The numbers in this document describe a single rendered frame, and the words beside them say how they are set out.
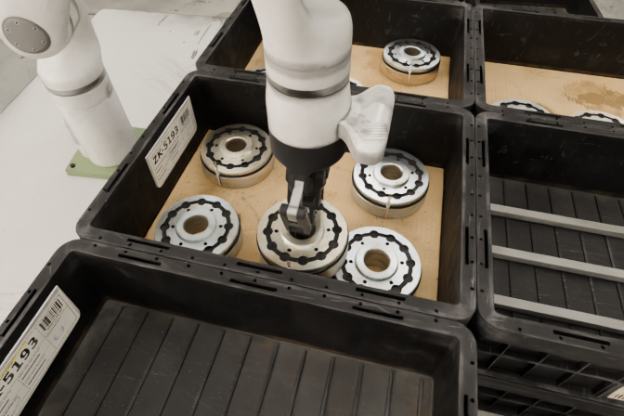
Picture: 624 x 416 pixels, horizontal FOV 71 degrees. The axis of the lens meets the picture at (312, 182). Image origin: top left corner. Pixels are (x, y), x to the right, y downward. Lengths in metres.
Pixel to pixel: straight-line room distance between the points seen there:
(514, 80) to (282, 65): 0.60
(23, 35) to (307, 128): 0.44
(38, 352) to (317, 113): 0.34
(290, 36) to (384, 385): 0.35
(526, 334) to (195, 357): 0.32
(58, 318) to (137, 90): 0.66
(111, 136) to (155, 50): 0.42
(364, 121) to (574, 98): 0.56
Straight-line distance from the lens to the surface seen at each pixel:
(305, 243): 0.47
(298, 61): 0.33
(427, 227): 0.59
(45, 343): 0.50
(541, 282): 0.59
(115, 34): 1.30
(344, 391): 0.48
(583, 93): 0.90
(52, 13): 0.66
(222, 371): 0.50
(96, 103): 0.78
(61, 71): 0.76
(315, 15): 0.32
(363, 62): 0.85
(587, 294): 0.61
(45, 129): 1.04
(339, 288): 0.41
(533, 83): 0.89
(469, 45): 0.74
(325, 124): 0.37
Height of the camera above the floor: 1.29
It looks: 48 degrees down
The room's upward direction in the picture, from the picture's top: straight up
